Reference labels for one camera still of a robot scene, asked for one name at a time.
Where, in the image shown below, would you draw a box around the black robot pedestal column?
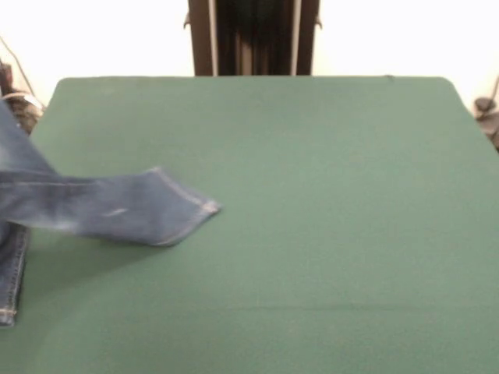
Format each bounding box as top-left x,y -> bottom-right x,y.
182,0 -> 324,77

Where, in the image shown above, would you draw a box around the dark green table cloth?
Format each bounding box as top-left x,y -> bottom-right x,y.
0,75 -> 499,374

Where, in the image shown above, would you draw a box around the black cable heap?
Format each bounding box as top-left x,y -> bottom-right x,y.
0,34 -> 46,136

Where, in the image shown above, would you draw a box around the black power adapter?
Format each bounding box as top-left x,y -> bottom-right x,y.
474,97 -> 497,115

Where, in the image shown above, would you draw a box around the dark floor cable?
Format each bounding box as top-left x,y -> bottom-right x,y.
477,111 -> 499,153

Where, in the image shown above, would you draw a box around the blue denim jeans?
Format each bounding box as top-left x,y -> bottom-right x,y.
0,99 -> 223,327

